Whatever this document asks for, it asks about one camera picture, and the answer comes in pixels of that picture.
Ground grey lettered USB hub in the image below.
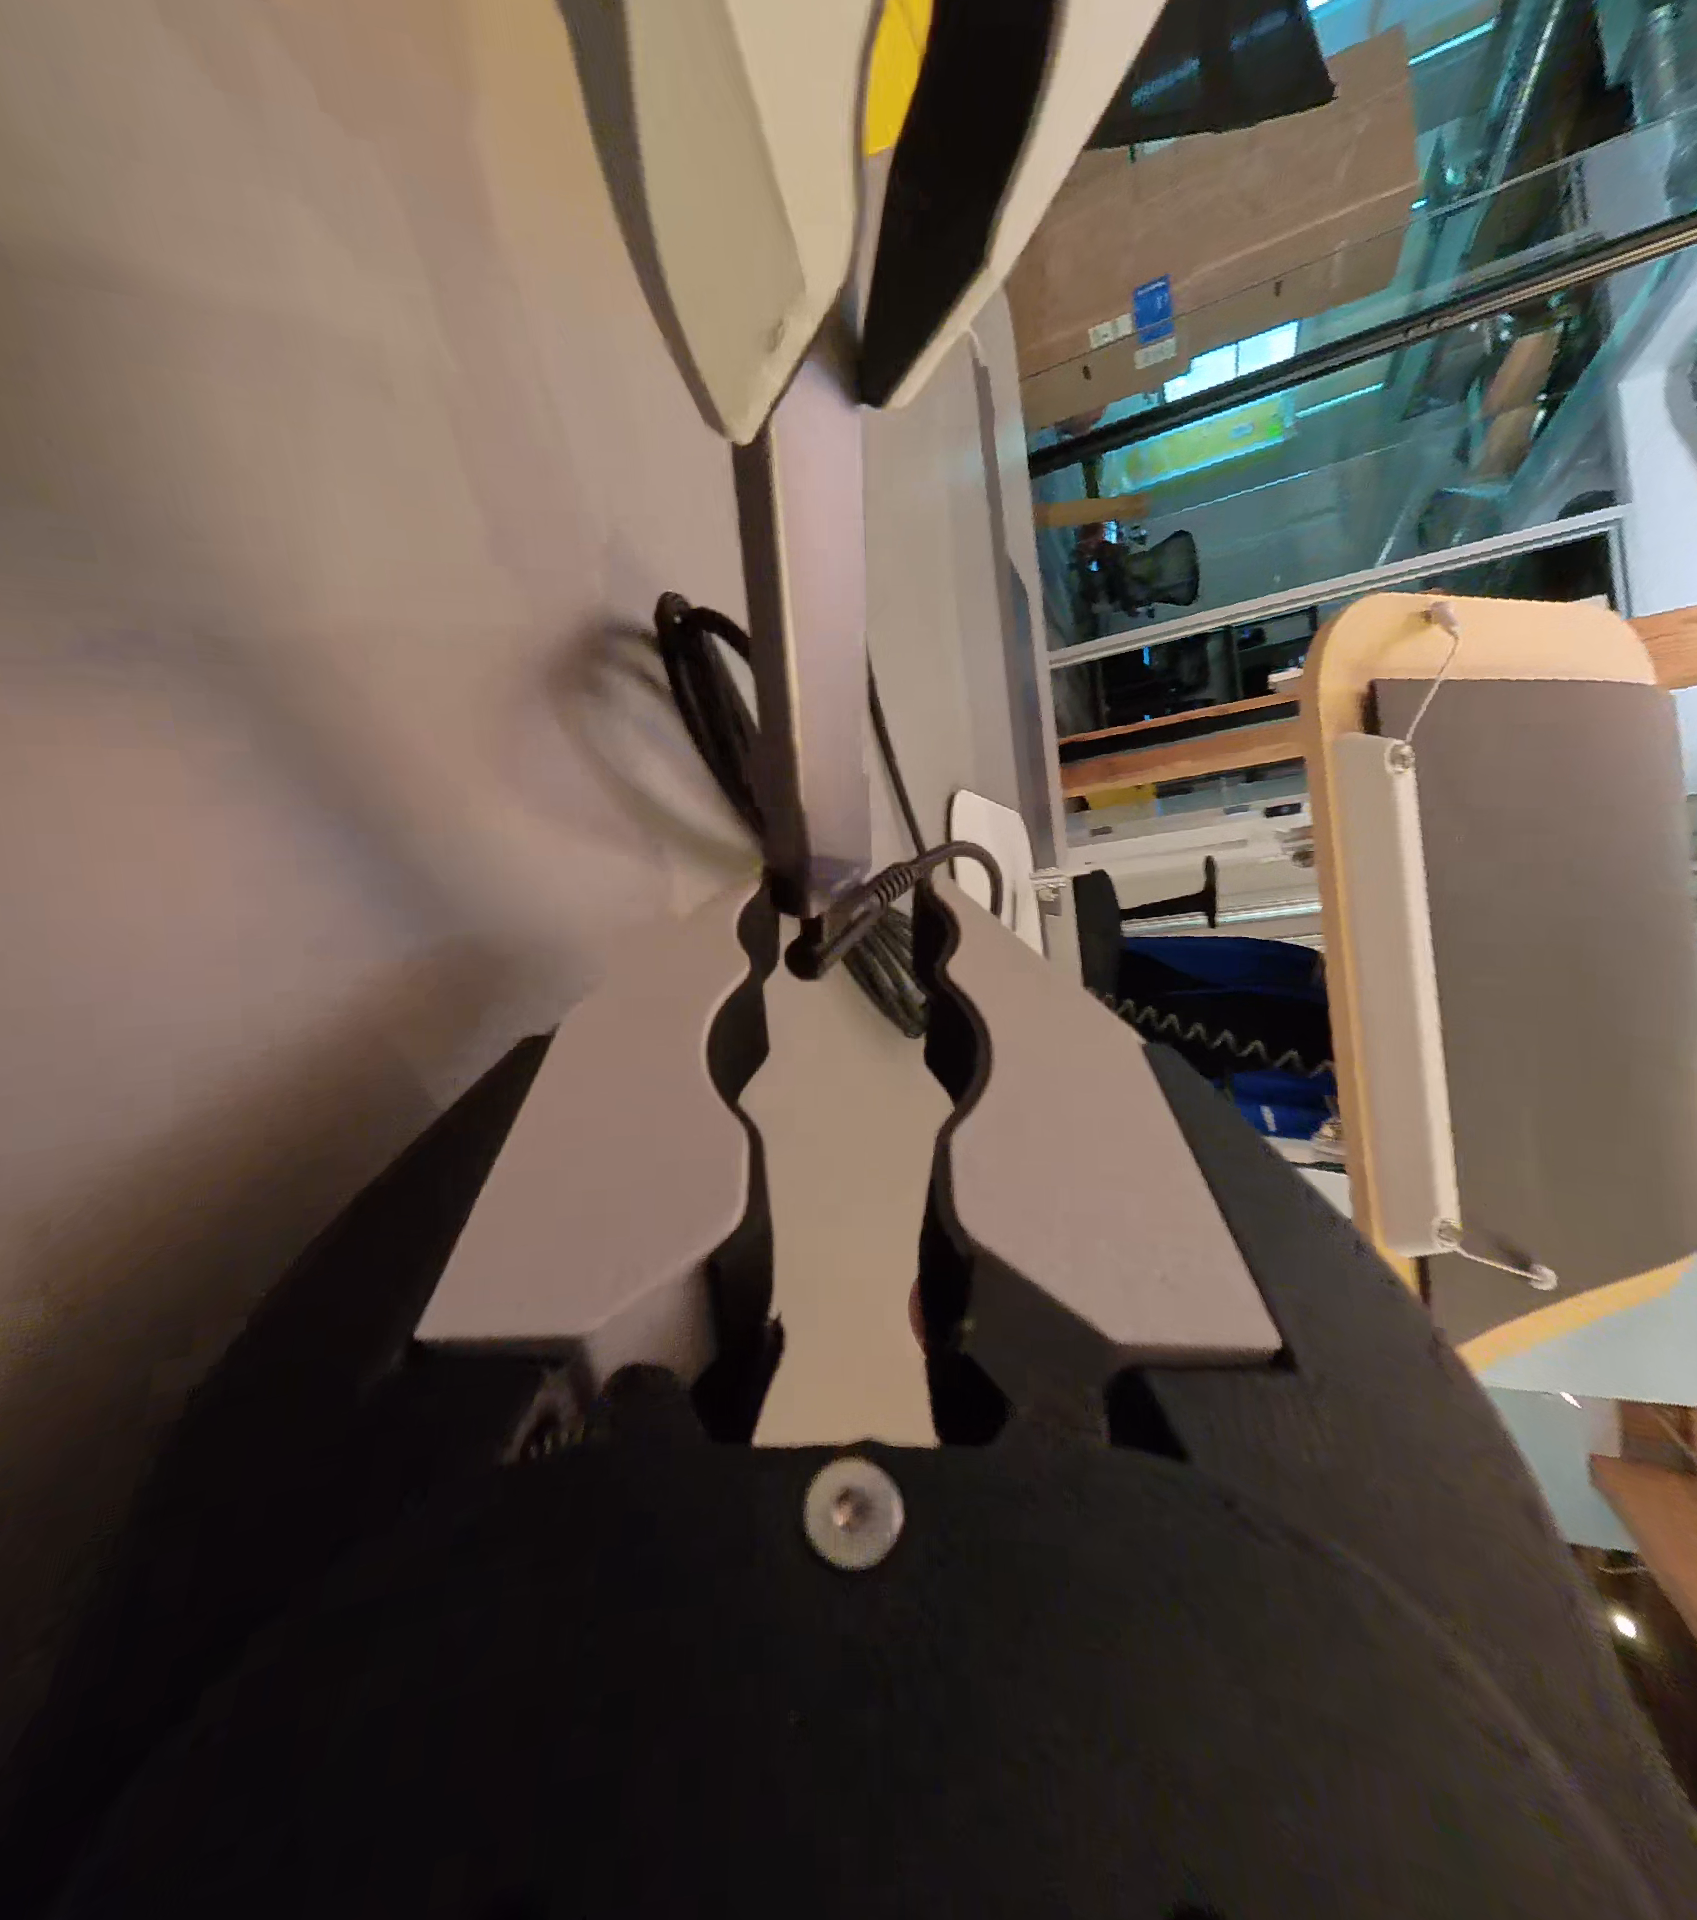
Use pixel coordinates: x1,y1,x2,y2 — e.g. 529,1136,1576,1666
732,366,883,919

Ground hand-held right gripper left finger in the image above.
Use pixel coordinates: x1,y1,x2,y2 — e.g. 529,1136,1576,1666
413,875,791,1374

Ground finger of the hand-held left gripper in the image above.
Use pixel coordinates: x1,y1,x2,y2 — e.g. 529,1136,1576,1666
861,0,1174,409
561,0,883,447

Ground wooden framed dark board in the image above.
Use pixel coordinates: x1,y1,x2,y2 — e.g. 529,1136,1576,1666
1299,591,1697,1374

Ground yellow plastic bin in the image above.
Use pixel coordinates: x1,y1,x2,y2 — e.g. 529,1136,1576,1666
861,0,934,156

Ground black cloth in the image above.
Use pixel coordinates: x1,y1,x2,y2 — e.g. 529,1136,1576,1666
1088,0,1341,151

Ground black office chair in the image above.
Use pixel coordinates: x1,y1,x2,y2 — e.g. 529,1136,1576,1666
1080,523,1204,619

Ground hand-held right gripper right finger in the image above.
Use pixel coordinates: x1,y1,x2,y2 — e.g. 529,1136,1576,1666
915,884,1295,1374

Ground wooden rail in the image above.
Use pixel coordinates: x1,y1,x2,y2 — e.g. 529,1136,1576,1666
1058,582,1697,799

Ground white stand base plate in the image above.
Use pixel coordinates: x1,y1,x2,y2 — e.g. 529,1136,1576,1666
945,785,1074,962

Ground coiled cord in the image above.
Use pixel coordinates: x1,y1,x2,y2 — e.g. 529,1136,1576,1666
1115,982,1333,1080

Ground black braided cable bundle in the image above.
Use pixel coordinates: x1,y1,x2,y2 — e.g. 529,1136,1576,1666
571,591,1007,1043

